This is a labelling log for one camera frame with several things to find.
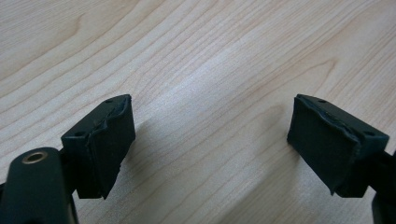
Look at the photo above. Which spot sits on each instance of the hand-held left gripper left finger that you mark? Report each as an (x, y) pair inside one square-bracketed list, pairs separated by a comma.
[(102, 149)]

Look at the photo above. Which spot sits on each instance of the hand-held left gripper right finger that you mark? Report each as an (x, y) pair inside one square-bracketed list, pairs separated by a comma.
[(330, 146)]

